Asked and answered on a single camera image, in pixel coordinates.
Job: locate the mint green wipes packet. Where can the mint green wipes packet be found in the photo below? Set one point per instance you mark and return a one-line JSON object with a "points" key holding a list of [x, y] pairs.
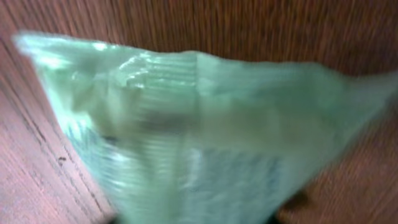
{"points": [[188, 137]]}

